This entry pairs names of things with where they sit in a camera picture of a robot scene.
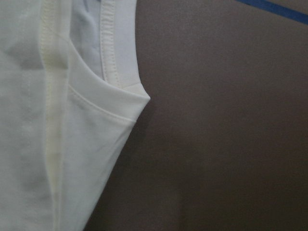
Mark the cream long-sleeve cat shirt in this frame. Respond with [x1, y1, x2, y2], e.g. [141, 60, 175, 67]
[0, 0, 150, 231]

